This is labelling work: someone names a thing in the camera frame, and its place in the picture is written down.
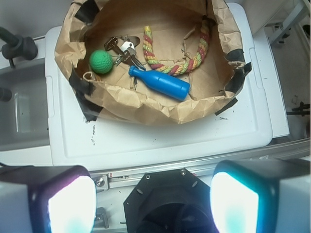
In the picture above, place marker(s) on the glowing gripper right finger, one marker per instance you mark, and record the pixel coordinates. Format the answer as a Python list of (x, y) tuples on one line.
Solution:
[(262, 196)]

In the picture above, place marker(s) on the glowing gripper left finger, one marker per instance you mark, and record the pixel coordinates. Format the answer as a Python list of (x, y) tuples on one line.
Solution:
[(47, 199)]

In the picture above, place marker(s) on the white plastic bin lid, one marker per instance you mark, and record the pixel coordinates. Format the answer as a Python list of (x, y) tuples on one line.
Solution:
[(108, 144)]

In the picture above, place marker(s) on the blue plastic bottle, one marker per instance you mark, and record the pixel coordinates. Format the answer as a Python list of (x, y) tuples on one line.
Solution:
[(162, 83)]

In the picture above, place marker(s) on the green dimpled ball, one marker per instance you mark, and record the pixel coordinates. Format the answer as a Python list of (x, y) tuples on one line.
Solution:
[(101, 62)]

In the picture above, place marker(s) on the black clamp knob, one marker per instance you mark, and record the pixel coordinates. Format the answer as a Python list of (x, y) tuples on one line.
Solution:
[(17, 46)]

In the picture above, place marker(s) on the brown paper bag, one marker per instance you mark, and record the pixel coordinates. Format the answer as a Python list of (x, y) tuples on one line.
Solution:
[(197, 41)]

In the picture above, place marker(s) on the bunch of metal keys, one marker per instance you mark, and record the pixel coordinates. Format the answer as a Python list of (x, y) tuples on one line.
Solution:
[(125, 48)]

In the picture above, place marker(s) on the aluminium extrusion rail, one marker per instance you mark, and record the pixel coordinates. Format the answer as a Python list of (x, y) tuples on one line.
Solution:
[(107, 179)]

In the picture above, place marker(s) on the black octagonal mount plate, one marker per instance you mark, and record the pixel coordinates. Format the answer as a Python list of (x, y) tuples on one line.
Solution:
[(173, 201)]

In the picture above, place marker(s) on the grey metal frame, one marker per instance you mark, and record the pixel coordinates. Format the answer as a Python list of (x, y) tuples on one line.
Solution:
[(281, 28)]

